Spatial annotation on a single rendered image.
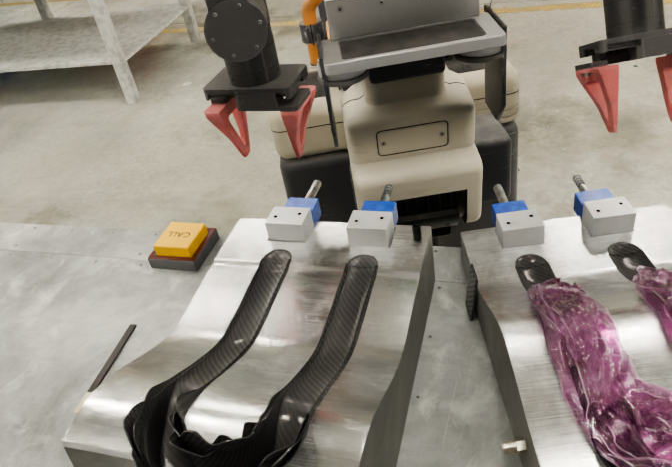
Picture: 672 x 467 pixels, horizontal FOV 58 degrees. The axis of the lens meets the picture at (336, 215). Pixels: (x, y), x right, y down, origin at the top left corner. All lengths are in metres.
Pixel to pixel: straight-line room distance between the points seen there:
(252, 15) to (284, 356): 0.33
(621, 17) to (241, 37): 0.40
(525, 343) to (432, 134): 0.52
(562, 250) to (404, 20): 0.40
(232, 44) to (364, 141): 0.49
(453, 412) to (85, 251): 0.65
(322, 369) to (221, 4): 0.35
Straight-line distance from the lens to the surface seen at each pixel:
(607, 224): 0.79
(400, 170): 1.03
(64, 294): 0.98
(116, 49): 3.68
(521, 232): 0.76
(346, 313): 0.67
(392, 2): 0.91
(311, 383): 0.58
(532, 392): 0.59
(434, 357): 0.72
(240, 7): 0.56
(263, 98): 0.65
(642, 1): 0.73
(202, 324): 0.70
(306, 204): 0.80
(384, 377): 0.58
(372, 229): 0.71
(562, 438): 0.57
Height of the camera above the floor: 1.35
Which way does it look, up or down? 35 degrees down
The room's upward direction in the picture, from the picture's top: 11 degrees counter-clockwise
